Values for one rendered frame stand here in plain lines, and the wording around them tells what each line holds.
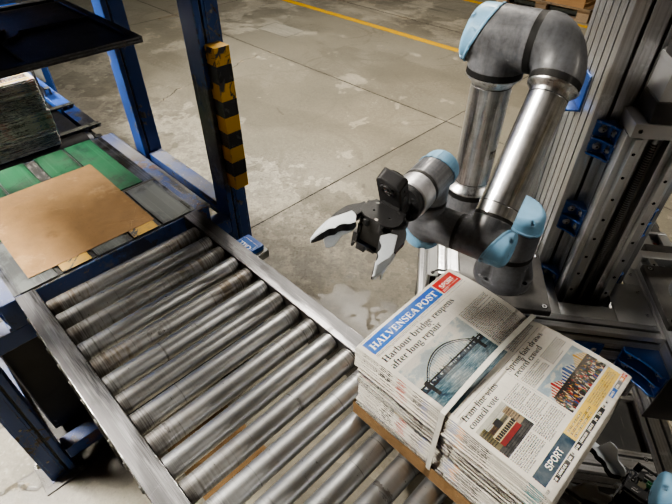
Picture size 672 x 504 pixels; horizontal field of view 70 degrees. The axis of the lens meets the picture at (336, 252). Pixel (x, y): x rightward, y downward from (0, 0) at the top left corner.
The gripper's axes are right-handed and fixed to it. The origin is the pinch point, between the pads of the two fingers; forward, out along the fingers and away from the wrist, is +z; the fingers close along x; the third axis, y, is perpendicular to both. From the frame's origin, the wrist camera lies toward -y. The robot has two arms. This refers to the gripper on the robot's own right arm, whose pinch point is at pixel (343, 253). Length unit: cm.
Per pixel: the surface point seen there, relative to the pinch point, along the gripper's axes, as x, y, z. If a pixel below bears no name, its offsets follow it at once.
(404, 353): -13.2, 18.9, -3.7
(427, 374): -18.4, 18.3, -2.3
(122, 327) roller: 50, 51, 13
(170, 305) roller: 47, 52, 1
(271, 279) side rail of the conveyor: 31, 48, -21
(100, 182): 110, 59, -22
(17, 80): 151, 39, -25
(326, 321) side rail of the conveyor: 10.6, 45.5, -17.3
